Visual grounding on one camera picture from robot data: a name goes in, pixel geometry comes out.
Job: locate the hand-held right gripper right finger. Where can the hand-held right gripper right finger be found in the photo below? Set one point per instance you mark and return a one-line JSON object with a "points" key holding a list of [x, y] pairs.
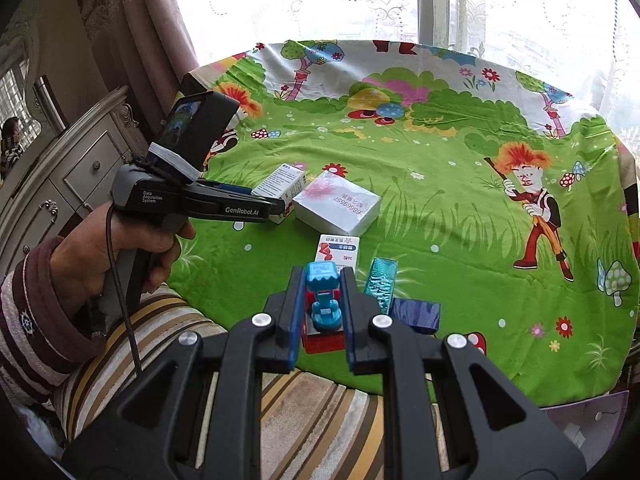
{"points": [[350, 330]]}

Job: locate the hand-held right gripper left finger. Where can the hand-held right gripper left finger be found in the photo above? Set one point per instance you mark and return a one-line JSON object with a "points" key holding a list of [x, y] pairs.
{"points": [[299, 310]]}

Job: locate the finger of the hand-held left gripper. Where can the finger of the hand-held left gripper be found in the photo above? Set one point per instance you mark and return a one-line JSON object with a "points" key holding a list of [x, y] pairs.
{"points": [[235, 190], [282, 210]]}

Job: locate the white box blue label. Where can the white box blue label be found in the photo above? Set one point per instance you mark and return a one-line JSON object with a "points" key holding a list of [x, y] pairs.
{"points": [[280, 180]]}

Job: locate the blue and red toy block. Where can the blue and red toy block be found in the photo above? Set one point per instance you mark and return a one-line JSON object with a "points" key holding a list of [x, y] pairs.
{"points": [[322, 280]]}

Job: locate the purple cardboard box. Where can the purple cardboard box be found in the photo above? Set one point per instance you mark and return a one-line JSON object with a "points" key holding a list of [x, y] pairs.
{"points": [[590, 425]]}

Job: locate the person's left hand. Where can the person's left hand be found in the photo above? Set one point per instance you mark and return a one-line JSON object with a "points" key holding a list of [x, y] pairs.
{"points": [[100, 250]]}

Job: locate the white box pink flower print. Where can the white box pink flower print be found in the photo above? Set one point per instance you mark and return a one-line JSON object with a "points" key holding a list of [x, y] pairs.
{"points": [[335, 205]]}

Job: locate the shiny teal box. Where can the shiny teal box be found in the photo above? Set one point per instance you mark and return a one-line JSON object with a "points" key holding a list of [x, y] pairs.
{"points": [[381, 280]]}

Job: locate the dark blue box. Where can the dark blue box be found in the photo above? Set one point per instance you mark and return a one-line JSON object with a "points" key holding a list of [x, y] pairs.
{"points": [[415, 315]]}

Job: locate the white and red medicine box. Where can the white and red medicine box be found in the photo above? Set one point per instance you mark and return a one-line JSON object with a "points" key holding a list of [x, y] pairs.
{"points": [[340, 250]]}

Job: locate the striped sofa cushion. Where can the striped sofa cushion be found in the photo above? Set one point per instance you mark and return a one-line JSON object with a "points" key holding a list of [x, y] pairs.
{"points": [[310, 410]]}

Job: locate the white carved cabinet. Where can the white carved cabinet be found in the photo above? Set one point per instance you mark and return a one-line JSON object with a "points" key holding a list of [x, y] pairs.
{"points": [[75, 160]]}

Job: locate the green cartoon printed blanket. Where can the green cartoon printed blanket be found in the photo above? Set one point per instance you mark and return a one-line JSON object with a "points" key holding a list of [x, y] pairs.
{"points": [[450, 160]]}

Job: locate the brown drape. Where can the brown drape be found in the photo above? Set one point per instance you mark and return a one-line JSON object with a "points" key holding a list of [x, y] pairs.
{"points": [[135, 20]]}

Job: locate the white lace curtain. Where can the white lace curtain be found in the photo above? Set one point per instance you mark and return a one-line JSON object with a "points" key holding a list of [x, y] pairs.
{"points": [[350, 0]]}

